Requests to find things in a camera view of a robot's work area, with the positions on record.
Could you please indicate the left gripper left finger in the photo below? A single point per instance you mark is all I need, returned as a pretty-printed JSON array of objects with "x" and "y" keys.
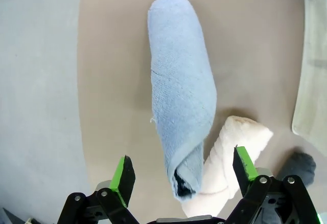
[{"x": 122, "y": 180}]

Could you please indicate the cream rolled towel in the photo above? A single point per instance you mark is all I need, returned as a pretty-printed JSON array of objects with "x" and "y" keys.
[{"x": 222, "y": 157}]

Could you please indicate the beige fabric storage bin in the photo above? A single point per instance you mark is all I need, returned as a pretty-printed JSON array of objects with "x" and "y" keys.
[{"x": 314, "y": 80}]

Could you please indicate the light blue towel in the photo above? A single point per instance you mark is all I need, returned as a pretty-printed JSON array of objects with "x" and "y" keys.
[{"x": 178, "y": 80}]

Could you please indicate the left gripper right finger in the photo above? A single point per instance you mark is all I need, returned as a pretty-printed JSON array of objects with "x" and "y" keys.
[{"x": 246, "y": 173}]

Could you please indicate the dark grey rolled towel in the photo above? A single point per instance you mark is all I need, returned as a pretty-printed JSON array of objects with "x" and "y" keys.
[{"x": 301, "y": 165}]

